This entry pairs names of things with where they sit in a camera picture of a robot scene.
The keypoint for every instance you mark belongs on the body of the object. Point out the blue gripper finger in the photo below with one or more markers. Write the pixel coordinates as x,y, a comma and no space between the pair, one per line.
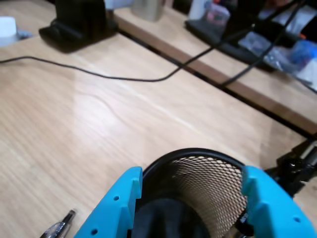
111,213
272,210

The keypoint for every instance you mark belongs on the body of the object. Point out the black gel pen grey grip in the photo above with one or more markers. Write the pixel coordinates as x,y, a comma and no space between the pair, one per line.
58,226

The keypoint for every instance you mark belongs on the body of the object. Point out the black mesh pen holder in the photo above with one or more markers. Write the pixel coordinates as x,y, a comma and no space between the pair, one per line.
210,186

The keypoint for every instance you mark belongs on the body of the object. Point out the black clamp stand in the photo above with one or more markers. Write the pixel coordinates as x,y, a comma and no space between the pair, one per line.
294,168

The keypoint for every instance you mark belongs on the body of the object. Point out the blue plastic bag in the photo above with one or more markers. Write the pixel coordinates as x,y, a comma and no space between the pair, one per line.
303,53

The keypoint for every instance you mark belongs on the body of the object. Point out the black flat tray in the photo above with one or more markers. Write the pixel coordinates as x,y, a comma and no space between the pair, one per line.
210,32

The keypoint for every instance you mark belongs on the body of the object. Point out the black monitor stand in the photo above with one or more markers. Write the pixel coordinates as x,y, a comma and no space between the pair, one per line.
74,24

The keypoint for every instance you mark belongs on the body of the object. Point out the clear plastic box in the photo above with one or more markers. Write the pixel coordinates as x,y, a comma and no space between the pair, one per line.
218,15

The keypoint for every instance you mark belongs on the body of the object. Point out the beige cardboard box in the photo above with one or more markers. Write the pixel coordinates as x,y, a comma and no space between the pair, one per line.
148,10

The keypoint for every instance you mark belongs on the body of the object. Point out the white round container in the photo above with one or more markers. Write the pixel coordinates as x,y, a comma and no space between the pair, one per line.
7,29

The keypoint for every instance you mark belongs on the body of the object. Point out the white bottle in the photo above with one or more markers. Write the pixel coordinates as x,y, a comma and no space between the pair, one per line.
199,10

